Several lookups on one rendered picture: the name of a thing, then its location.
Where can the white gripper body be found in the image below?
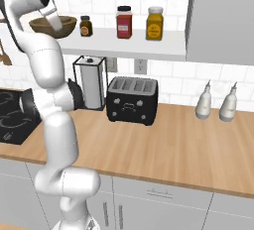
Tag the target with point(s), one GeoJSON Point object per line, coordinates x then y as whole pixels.
{"type": "Point", "coordinates": [53, 19]}

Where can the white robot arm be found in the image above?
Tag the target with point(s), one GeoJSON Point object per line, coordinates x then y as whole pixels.
{"type": "Point", "coordinates": [54, 141]}

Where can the brown wooden bowl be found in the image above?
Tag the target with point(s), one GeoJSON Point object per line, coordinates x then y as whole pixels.
{"type": "Point", "coordinates": [67, 25]}

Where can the grey cabinet door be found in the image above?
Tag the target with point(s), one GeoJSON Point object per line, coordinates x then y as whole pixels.
{"type": "Point", "coordinates": [106, 187]}
{"type": "Point", "coordinates": [228, 224]}
{"type": "Point", "coordinates": [158, 215]}

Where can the small brown spice jar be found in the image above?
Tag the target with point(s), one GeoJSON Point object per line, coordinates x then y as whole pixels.
{"type": "Point", "coordinates": [86, 26]}

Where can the hanging wooden utensil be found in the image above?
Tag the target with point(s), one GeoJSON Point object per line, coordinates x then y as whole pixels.
{"type": "Point", "coordinates": [4, 55]}

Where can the red jar with black lid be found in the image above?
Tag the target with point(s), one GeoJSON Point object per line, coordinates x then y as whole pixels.
{"type": "Point", "coordinates": [124, 22]}

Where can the white paper towel roll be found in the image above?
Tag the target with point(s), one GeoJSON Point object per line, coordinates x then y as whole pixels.
{"type": "Point", "coordinates": [91, 85]}

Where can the yellow jar with white lid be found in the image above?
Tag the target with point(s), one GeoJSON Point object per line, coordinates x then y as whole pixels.
{"type": "Point", "coordinates": [154, 24]}

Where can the black hob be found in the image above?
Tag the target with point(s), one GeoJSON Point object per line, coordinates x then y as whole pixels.
{"type": "Point", "coordinates": [15, 121]}

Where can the black four-slot toaster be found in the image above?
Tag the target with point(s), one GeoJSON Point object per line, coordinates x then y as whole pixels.
{"type": "Point", "coordinates": [132, 103]}

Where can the white squeeze bottle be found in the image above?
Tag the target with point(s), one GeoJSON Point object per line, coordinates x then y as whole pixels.
{"type": "Point", "coordinates": [203, 103]}
{"type": "Point", "coordinates": [228, 105]}

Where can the grey drawer front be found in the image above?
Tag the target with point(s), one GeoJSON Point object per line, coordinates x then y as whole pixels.
{"type": "Point", "coordinates": [233, 206]}
{"type": "Point", "coordinates": [185, 196]}

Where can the white wall outlet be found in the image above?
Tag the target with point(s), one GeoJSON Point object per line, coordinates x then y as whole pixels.
{"type": "Point", "coordinates": [112, 64]}
{"type": "Point", "coordinates": [140, 66]}

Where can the white wall shelf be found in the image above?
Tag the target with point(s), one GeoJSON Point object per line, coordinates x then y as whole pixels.
{"type": "Point", "coordinates": [132, 45]}

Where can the grey wall cabinet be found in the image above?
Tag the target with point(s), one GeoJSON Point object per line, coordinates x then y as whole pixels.
{"type": "Point", "coordinates": [221, 19]}

